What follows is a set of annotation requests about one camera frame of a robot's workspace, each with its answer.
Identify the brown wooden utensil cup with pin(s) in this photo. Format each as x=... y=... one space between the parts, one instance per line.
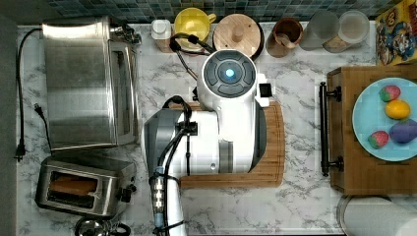
x=289 y=26

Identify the upper toy strawberry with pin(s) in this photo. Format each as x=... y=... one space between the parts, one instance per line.
x=389 y=93

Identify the clear jar with lid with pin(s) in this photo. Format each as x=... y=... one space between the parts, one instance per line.
x=353 y=29

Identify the silver two-slot toaster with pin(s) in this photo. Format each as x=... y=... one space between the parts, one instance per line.
x=91 y=186

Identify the black drawer handle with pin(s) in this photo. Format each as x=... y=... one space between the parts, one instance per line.
x=324 y=94

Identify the lower toy strawberry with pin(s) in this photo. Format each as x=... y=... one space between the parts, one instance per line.
x=378 y=139

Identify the black canister wooden lid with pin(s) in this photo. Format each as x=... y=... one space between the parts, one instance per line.
x=240 y=32

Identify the bamboo cutting board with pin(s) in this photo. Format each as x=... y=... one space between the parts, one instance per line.
x=267 y=173

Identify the light blue plate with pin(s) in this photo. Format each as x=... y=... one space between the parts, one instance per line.
x=369 y=116

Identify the purple toy eggplant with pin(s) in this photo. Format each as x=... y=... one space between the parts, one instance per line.
x=404 y=132

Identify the toy lemon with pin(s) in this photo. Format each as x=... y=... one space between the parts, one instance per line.
x=397 y=109

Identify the chrome kettle top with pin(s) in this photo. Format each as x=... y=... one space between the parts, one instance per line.
x=101 y=227

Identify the yellow cereal box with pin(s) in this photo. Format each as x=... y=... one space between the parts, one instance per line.
x=396 y=33

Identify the silver toaster oven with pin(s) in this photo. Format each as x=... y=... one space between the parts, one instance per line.
x=90 y=73

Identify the wooden drawer box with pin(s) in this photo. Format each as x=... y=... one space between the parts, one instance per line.
x=361 y=173

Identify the toy strawberry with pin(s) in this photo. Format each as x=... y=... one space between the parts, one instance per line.
x=389 y=93
x=378 y=139

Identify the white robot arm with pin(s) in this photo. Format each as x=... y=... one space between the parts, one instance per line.
x=227 y=135

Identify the yellow mug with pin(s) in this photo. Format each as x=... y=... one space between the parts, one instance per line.
x=194 y=21

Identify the small white bottle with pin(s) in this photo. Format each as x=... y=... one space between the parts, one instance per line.
x=161 y=33

